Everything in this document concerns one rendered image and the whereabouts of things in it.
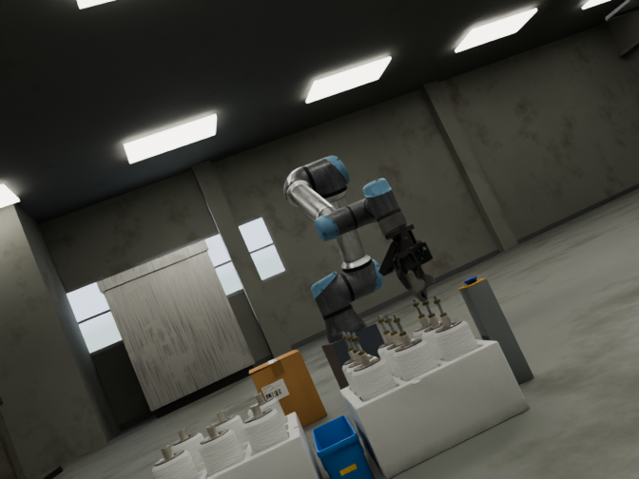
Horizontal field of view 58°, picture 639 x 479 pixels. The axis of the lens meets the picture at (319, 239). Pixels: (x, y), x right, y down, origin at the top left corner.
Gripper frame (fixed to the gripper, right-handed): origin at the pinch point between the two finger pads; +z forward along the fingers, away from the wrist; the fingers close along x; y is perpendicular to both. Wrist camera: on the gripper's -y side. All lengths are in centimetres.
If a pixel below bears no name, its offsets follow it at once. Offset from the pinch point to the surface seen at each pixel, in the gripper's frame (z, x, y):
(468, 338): 13.4, -7.2, 15.1
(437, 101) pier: -256, 758, -453
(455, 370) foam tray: 18.3, -15.1, 14.0
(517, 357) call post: 27.3, 17.7, 7.8
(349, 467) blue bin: 29, -41, -8
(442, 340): 11.3, -11.4, 10.7
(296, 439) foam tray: 17, -50, -10
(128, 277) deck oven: -144, 172, -599
